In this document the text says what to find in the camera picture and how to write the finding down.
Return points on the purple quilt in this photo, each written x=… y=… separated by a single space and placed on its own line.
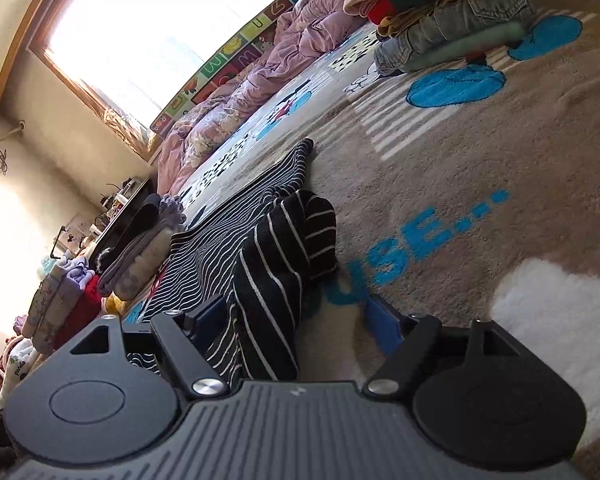
x=280 y=45

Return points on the lilac fuzzy garment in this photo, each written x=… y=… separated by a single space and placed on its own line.
x=172 y=212

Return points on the stack of folded clothes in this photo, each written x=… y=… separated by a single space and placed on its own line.
x=65 y=305

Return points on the black folded garment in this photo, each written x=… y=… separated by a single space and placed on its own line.
x=142 y=220

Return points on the white panda print garment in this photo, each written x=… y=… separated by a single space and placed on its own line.
x=22 y=365

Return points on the folded denim jeans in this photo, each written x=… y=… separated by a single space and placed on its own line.
x=460 y=25

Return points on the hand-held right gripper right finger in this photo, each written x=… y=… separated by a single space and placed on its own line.
x=385 y=325

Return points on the brown cartoon printed blanket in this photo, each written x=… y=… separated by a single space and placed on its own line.
x=455 y=160

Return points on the dark clothes heap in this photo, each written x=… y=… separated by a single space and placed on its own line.
x=102 y=255

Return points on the black desk lamp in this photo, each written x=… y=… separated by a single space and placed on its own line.
x=55 y=245

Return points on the grey folded garment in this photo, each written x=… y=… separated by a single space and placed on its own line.
x=130 y=255

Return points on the dark desk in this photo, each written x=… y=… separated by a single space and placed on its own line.
x=125 y=210

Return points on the green folded garment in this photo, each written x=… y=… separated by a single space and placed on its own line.
x=460 y=52

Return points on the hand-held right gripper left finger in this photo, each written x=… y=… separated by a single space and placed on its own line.
x=211 y=316

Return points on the colourful alphabet foam mat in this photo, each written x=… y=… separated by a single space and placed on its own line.
x=220 y=67

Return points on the black white striped shirt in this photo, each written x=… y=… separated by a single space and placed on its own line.
x=280 y=280

